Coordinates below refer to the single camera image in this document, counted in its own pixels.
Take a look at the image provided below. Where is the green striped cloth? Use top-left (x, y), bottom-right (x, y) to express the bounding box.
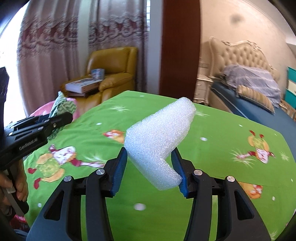
top-left (47, 90), bottom-right (77, 141)

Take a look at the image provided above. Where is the pink trash bag bin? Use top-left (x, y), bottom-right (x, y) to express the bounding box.
top-left (30, 97), bottom-right (80, 121)

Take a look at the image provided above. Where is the person's left hand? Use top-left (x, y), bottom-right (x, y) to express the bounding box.
top-left (1, 159), bottom-right (29, 216)

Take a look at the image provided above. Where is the white box on armchair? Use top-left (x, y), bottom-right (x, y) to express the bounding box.
top-left (65, 78), bottom-right (102, 94)

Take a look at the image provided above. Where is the small blue box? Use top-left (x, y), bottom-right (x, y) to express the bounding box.
top-left (91, 68), bottom-right (105, 80)

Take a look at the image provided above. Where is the lace patterned curtain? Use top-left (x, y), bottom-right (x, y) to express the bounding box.
top-left (17, 1), bottom-right (148, 115)

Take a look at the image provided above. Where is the green cartoon bed sheet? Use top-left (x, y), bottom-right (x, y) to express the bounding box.
top-left (24, 91), bottom-right (295, 240)

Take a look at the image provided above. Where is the yellow leather armchair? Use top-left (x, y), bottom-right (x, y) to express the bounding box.
top-left (60, 47), bottom-right (138, 114)

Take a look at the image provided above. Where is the blue bed mattress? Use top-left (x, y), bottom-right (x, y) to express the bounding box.
top-left (208, 82), bottom-right (295, 157)

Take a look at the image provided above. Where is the gold striped pillow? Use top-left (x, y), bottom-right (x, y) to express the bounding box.
top-left (236, 85), bottom-right (275, 114)

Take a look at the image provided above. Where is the lower teal storage bin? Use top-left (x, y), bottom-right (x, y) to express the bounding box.
top-left (285, 89), bottom-right (296, 108)

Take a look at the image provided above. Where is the grey striped blanket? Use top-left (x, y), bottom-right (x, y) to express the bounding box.
top-left (221, 64), bottom-right (281, 108)

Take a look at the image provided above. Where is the white nightstand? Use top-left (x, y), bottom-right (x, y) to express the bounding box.
top-left (193, 74), bottom-right (213, 105)

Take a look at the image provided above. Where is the dark brown wooden door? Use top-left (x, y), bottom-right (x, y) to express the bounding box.
top-left (159, 0), bottom-right (201, 100)

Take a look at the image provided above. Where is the teal lid storage bin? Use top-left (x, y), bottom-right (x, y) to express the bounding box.
top-left (287, 67), bottom-right (296, 82)

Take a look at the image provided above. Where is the beige tufted headboard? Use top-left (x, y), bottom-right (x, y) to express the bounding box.
top-left (208, 37), bottom-right (280, 82)

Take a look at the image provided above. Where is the wooden crib rail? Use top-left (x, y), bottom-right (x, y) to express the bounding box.
top-left (279, 99), bottom-right (296, 122)

